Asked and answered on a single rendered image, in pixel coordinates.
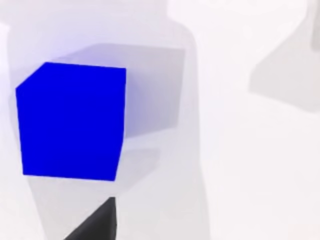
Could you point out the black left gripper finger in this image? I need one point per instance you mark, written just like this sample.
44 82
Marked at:
100 222

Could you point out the blue cube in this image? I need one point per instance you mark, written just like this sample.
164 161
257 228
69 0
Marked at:
71 121

